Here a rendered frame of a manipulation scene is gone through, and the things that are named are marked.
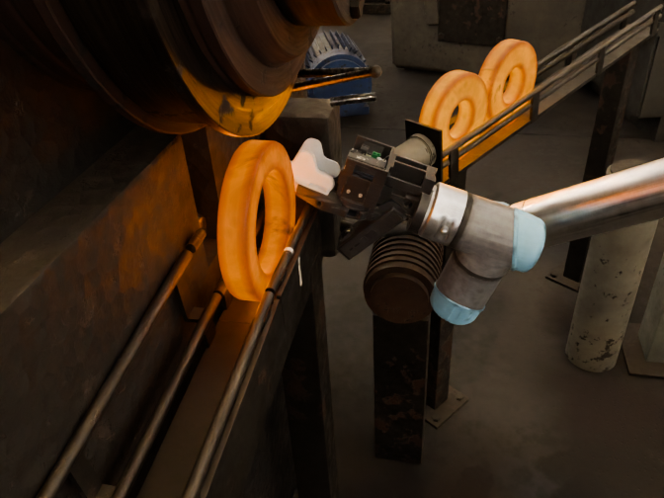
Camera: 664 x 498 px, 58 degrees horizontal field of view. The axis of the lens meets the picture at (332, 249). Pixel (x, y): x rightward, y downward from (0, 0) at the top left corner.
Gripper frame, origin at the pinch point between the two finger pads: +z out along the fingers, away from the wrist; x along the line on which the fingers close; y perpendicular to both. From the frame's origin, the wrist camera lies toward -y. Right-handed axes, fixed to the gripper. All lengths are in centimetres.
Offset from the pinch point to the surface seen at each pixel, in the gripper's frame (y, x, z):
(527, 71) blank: 9, -46, -33
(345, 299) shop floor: -73, -65, -18
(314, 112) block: 5.6, -8.8, -1.8
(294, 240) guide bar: -2.1, 10.2, -5.8
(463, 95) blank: 6.9, -30.7, -22.4
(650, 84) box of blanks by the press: -18, -181, -104
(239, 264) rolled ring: 1.2, 21.4, -2.1
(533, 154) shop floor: -55, -167, -73
